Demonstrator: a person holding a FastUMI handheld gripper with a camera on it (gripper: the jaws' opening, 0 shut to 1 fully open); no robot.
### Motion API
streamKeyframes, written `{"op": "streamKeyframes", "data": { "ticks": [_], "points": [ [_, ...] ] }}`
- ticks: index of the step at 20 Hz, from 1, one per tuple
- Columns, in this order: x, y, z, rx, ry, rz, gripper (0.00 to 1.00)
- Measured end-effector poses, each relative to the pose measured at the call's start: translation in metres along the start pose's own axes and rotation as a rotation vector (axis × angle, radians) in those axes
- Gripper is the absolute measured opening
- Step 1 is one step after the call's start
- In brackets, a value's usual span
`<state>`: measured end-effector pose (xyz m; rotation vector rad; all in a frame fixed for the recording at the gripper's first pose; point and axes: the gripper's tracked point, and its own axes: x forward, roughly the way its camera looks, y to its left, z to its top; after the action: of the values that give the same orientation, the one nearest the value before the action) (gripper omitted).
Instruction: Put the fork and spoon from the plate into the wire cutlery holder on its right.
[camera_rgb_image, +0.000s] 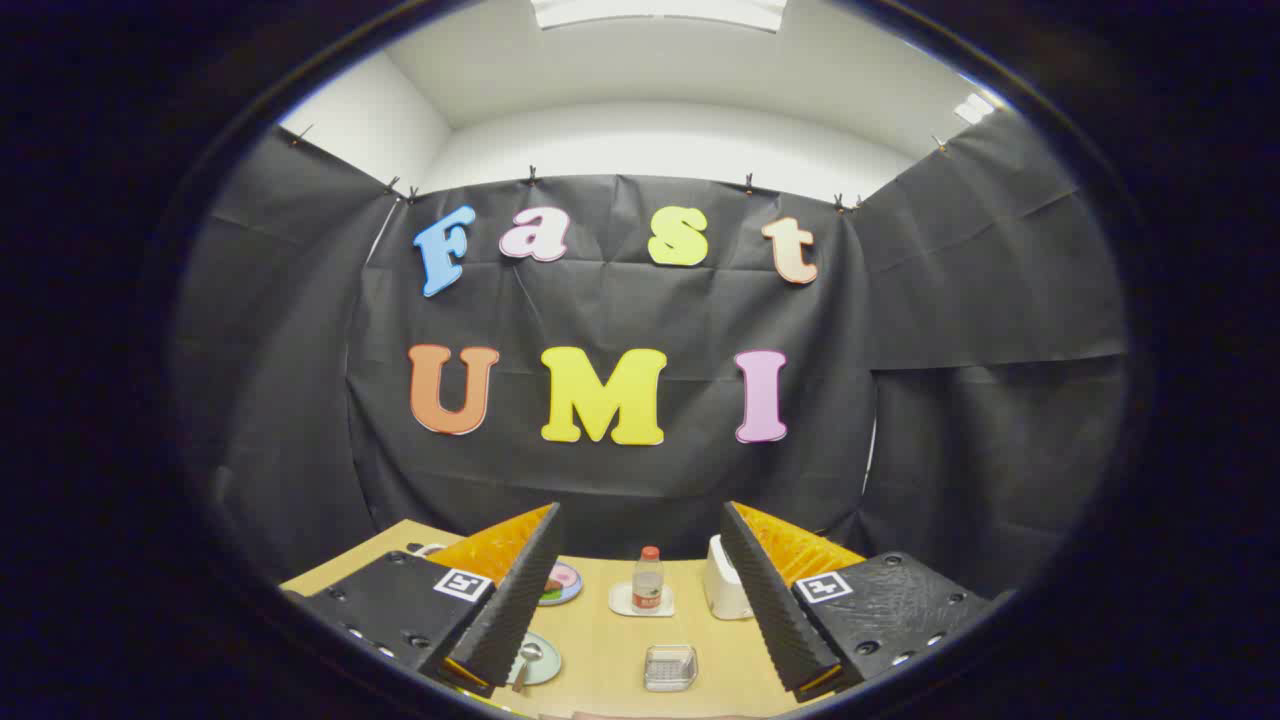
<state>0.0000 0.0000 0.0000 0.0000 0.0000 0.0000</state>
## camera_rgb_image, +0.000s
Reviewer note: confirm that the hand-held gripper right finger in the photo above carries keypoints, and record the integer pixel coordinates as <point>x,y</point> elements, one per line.
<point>775,610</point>

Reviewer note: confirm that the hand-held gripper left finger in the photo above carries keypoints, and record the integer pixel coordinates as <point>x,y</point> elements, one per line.
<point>515,610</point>

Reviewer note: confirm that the blue food plate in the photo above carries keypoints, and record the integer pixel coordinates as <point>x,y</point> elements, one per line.
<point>565,592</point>

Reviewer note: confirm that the white toaster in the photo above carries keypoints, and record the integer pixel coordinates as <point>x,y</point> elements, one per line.
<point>722,590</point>

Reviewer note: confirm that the pale green plate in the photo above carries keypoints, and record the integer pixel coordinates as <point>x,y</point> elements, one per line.
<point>545,665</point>

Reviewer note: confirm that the white square coaster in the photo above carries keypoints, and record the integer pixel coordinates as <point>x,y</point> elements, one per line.
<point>620,603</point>

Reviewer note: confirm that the white divided seasoning dish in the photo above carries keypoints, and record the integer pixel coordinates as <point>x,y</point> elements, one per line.
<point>428,549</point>

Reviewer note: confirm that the clear water bottle red cap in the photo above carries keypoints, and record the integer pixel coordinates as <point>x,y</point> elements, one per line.
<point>648,580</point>

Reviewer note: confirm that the small ceiling light panel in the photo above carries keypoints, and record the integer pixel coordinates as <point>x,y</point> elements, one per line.
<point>975,108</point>

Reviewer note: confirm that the long ceiling light panel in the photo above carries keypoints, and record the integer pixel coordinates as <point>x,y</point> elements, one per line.
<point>660,10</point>

